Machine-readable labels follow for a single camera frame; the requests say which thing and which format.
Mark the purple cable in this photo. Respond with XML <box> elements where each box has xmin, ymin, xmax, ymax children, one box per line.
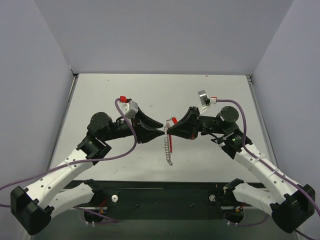
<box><xmin>0</xmin><ymin>95</ymin><xmax>139</xmax><ymax>225</ymax></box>
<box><xmin>211</xmin><ymin>97</ymin><xmax>320</xmax><ymax>240</ymax></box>

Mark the small key red cap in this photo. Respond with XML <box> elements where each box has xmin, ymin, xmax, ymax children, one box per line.
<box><xmin>166</xmin><ymin>116</ymin><xmax>178</xmax><ymax>125</ymax></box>

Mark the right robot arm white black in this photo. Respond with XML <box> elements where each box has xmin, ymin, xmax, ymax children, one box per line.
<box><xmin>167</xmin><ymin>106</ymin><xmax>316</xmax><ymax>233</ymax></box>

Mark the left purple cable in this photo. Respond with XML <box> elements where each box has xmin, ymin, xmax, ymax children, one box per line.
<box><xmin>0</xmin><ymin>95</ymin><xmax>139</xmax><ymax>225</ymax></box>

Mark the metal key holder red handle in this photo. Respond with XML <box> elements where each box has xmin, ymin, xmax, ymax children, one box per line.
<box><xmin>163</xmin><ymin>121</ymin><xmax>173</xmax><ymax>166</ymax></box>

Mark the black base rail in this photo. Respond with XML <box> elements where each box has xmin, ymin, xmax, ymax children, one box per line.
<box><xmin>59</xmin><ymin>178</ymin><xmax>253</xmax><ymax>221</ymax></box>

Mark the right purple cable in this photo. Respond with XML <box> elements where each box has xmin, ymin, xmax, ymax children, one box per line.
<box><xmin>211</xmin><ymin>97</ymin><xmax>320</xmax><ymax>240</ymax></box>

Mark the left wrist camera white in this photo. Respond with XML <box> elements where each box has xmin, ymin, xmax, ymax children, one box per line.
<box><xmin>122</xmin><ymin>100</ymin><xmax>139</xmax><ymax>119</ymax></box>

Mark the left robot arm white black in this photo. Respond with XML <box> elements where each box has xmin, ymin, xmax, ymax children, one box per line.
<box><xmin>10</xmin><ymin>107</ymin><xmax>164</xmax><ymax>236</ymax></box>

